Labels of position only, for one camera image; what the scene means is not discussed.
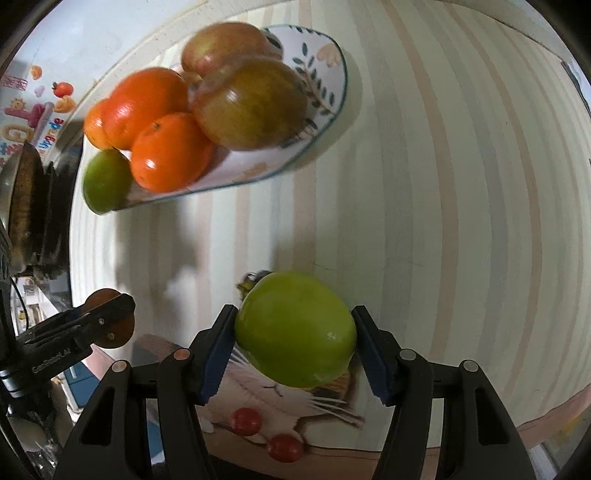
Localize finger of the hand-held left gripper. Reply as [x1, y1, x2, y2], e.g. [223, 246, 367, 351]
[16, 293, 136, 345]

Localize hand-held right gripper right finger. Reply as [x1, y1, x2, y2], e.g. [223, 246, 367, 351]
[351, 305, 532, 480]

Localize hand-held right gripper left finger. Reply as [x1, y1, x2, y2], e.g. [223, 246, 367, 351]
[53, 304, 238, 480]

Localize green apple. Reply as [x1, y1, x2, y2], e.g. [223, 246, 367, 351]
[83, 148, 134, 215]
[234, 270, 358, 388]

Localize small orange tangerine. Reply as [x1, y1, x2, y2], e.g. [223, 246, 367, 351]
[84, 98, 116, 151]
[130, 112, 215, 193]

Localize large orange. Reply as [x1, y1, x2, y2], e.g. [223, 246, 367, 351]
[100, 67, 190, 151]

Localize floral oval plate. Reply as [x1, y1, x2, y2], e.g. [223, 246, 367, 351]
[99, 24, 348, 213]

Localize blue cabinet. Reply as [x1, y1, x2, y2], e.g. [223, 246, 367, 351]
[60, 360, 103, 411]

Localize red cherry tomato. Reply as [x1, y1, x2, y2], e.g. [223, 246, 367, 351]
[267, 434, 304, 463]
[229, 407, 264, 437]

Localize striped cat-print table mat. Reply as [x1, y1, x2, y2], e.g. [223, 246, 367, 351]
[69, 0, 591, 480]

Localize colourful wall sticker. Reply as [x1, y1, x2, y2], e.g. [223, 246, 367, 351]
[0, 65, 77, 158]

